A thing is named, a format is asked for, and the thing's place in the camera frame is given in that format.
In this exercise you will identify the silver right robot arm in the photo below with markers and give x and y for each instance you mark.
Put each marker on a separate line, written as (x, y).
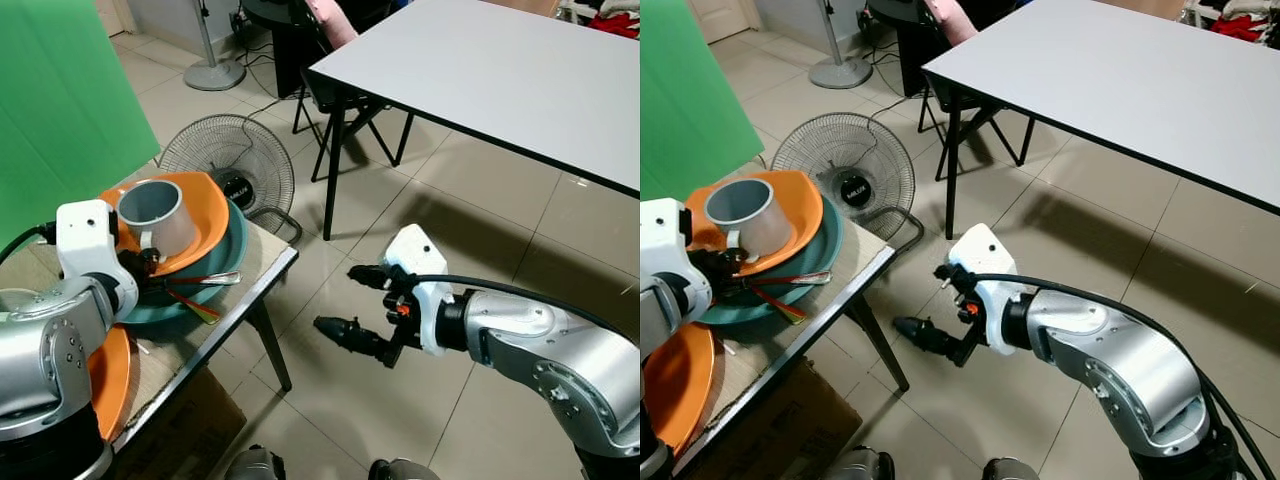
(1120, 350)
(545, 350)

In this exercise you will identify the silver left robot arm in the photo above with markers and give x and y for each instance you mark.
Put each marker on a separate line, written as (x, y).
(660, 330)
(45, 350)

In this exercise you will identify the grey cup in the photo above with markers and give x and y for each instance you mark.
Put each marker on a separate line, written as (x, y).
(755, 225)
(165, 225)

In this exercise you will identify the red chopstick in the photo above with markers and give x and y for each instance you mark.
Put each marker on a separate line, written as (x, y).
(785, 305)
(195, 305)

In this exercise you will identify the silver spoon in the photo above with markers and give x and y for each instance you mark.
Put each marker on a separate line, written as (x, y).
(215, 279)
(805, 278)

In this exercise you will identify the orange plate under cup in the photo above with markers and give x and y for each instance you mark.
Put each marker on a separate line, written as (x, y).
(802, 212)
(208, 215)

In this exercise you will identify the teal plate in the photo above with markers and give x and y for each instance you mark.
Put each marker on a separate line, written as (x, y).
(825, 262)
(228, 262)

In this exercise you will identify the small black-framed side table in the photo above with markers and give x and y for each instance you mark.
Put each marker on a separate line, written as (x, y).
(255, 262)
(860, 262)

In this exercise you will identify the bare orange plate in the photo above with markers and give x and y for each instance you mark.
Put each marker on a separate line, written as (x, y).
(680, 385)
(112, 385)

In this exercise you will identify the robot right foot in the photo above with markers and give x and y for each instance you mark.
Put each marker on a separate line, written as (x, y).
(403, 470)
(1015, 470)

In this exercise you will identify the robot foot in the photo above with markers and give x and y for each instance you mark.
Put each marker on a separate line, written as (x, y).
(1015, 470)
(255, 464)
(403, 470)
(860, 465)

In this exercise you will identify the brown cardboard box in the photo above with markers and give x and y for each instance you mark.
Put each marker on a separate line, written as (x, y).
(185, 430)
(790, 425)

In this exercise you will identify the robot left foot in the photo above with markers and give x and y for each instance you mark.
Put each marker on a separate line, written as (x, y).
(255, 464)
(860, 465)

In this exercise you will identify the green backdrop board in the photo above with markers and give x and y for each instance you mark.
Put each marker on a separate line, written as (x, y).
(690, 90)
(55, 95)

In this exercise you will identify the black chair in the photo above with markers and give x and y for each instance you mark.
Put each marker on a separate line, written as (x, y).
(290, 55)
(915, 55)

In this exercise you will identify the white door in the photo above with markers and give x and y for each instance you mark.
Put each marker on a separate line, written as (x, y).
(720, 16)
(112, 14)

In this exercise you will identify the large white table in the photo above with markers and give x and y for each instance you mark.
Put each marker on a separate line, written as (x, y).
(500, 70)
(1120, 80)

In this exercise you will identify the pink cloth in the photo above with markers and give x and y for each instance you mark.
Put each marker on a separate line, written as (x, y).
(335, 22)
(950, 20)

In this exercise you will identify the red clothes pile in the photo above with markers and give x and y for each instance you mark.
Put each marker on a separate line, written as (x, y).
(610, 20)
(1245, 22)

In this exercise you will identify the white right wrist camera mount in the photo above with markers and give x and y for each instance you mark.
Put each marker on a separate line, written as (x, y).
(985, 255)
(420, 255)

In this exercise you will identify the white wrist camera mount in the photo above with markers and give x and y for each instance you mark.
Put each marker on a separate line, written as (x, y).
(660, 235)
(420, 255)
(985, 255)
(85, 240)

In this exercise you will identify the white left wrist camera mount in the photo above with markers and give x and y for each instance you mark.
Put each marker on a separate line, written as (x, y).
(660, 235)
(85, 240)

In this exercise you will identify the grey pedestal stand base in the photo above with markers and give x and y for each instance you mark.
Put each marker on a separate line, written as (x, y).
(214, 74)
(840, 72)

